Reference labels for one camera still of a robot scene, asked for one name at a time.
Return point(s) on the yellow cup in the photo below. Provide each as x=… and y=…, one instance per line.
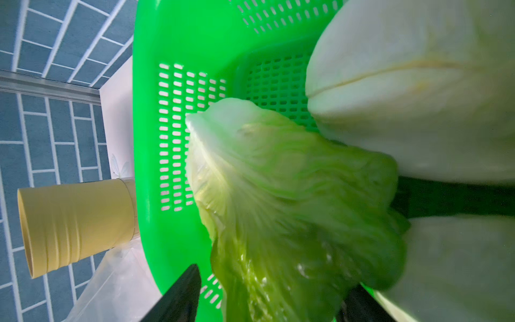
x=63, y=224

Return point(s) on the chinese cabbage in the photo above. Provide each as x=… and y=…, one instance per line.
x=430, y=83
x=458, y=268
x=296, y=221

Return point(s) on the clear zipper bag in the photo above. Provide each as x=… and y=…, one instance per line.
x=121, y=289

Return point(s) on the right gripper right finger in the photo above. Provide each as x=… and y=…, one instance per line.
x=360, y=306

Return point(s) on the green plastic basket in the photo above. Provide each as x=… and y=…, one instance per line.
x=189, y=55

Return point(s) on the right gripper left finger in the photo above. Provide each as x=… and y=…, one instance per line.
x=180, y=302

